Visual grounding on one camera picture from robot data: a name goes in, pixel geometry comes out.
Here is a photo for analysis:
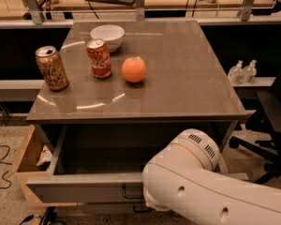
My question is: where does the grey top drawer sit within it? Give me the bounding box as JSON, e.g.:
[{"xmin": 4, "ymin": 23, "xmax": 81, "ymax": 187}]
[{"xmin": 27, "ymin": 121, "xmax": 238, "ymax": 204}]

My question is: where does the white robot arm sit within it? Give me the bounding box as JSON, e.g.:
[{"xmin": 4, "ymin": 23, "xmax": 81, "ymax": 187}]
[{"xmin": 142, "ymin": 128, "xmax": 281, "ymax": 225}]

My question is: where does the grey drawer cabinet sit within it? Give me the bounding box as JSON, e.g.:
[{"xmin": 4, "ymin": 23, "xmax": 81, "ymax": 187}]
[{"xmin": 25, "ymin": 20, "xmax": 248, "ymax": 216}]

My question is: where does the orange fruit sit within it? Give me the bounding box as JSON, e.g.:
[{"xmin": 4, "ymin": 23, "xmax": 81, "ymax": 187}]
[{"xmin": 122, "ymin": 57, "xmax": 146, "ymax": 83}]

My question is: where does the red cola can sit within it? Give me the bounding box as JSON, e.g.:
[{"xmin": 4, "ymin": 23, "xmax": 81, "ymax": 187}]
[{"xmin": 86, "ymin": 38, "xmax": 112, "ymax": 79}]

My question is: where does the white bowl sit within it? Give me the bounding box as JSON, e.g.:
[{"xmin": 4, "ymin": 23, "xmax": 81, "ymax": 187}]
[{"xmin": 90, "ymin": 24, "xmax": 125, "ymax": 53}]

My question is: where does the clear sanitizer bottle left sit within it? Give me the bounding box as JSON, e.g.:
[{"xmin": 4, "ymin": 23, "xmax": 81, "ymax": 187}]
[{"xmin": 228, "ymin": 60, "xmax": 243, "ymax": 84}]

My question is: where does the clear sanitizer bottle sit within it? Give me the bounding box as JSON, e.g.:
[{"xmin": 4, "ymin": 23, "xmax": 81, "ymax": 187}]
[
  {"xmin": 228, "ymin": 60, "xmax": 243, "ymax": 84},
  {"xmin": 241, "ymin": 60, "xmax": 257, "ymax": 83}
]

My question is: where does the gold soda can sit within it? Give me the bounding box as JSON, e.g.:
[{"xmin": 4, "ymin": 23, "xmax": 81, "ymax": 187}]
[{"xmin": 36, "ymin": 46, "xmax": 69, "ymax": 91}]

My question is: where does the crumpled paper in box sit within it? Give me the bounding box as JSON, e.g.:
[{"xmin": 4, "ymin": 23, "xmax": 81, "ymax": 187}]
[{"xmin": 37, "ymin": 145, "xmax": 52, "ymax": 167}]

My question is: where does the clear sanitizer bottle right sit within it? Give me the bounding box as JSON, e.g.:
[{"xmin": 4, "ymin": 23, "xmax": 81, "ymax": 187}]
[{"xmin": 241, "ymin": 60, "xmax": 257, "ymax": 83}]

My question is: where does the cardboard box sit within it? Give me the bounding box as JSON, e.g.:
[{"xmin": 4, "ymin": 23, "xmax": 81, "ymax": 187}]
[{"xmin": 7, "ymin": 126, "xmax": 75, "ymax": 208}]

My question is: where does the black office chair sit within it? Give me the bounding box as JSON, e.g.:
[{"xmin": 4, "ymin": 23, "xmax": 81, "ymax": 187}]
[{"xmin": 229, "ymin": 70, "xmax": 281, "ymax": 185}]

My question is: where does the black floor cable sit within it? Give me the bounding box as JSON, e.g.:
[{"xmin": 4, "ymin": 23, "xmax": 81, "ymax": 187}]
[{"xmin": 0, "ymin": 142, "xmax": 13, "ymax": 204}]

